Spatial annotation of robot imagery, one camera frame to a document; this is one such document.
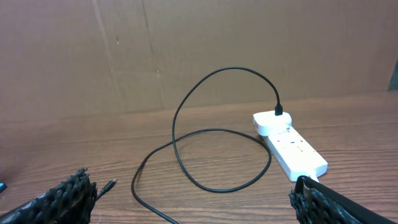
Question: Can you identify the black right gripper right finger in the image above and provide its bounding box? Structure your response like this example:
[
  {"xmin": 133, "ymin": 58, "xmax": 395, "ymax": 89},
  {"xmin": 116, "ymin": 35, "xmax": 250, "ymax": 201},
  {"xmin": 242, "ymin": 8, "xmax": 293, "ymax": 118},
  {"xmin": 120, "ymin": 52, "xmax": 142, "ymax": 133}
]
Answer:
[{"xmin": 289, "ymin": 175, "xmax": 395, "ymax": 224}]

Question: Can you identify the white charger adapter plug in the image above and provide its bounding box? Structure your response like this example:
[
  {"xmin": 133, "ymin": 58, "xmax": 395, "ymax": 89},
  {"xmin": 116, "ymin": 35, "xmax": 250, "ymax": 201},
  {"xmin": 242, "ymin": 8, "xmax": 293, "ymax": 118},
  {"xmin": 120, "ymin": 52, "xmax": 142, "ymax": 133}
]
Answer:
[{"xmin": 253, "ymin": 111, "xmax": 292, "ymax": 136}]

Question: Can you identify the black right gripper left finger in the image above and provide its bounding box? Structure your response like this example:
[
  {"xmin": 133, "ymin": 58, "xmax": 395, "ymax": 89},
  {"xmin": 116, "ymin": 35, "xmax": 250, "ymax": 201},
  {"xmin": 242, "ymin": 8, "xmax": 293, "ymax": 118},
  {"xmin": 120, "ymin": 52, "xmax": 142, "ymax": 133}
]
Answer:
[{"xmin": 1, "ymin": 168, "xmax": 98, "ymax": 224}]

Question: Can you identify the Samsung Galaxy smartphone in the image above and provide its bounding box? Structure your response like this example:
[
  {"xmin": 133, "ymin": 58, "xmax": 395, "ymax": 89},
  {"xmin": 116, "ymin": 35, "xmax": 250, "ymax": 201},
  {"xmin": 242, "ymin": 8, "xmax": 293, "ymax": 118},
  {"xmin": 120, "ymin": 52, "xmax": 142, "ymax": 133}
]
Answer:
[{"xmin": 0, "ymin": 182, "xmax": 7, "ymax": 193}]

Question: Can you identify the black USB charging cable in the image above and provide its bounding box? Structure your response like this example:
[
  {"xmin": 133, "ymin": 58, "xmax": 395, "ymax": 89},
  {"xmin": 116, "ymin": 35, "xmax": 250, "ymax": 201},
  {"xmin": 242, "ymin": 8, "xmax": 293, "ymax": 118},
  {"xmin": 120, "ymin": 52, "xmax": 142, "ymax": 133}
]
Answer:
[{"xmin": 96, "ymin": 66, "xmax": 284, "ymax": 224}]

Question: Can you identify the white power strip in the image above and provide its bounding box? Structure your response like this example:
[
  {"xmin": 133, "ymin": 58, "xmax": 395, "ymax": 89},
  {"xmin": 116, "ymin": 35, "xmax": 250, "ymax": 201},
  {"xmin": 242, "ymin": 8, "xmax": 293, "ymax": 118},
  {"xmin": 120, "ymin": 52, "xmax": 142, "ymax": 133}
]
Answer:
[{"xmin": 265, "ymin": 127, "xmax": 328, "ymax": 182}]

